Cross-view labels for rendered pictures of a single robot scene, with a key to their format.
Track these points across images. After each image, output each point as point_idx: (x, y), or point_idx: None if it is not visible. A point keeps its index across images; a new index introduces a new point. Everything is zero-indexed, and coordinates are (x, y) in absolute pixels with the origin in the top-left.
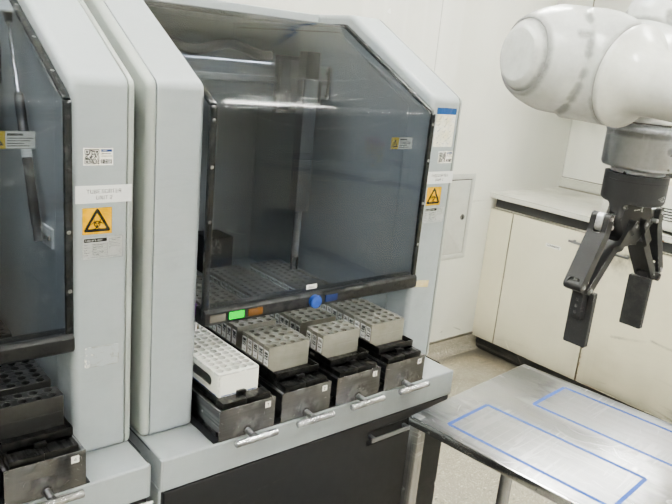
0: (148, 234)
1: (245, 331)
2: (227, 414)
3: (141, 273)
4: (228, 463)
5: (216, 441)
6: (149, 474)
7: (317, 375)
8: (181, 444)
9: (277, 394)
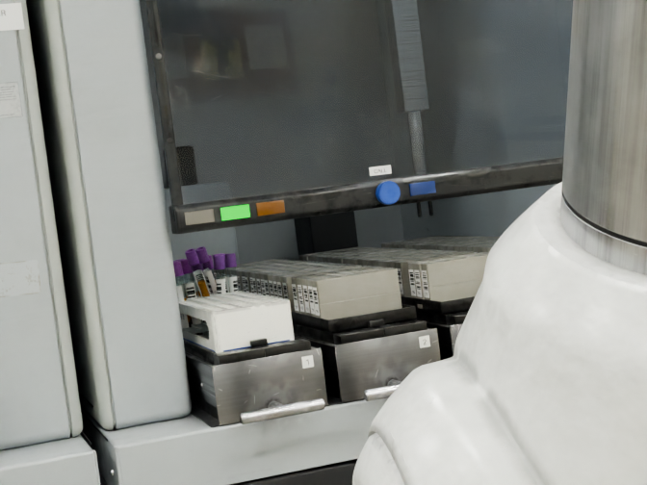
0: (61, 82)
1: (295, 277)
2: (227, 372)
3: (63, 148)
4: (247, 468)
5: (218, 424)
6: (95, 468)
7: (410, 321)
8: (160, 432)
9: (330, 351)
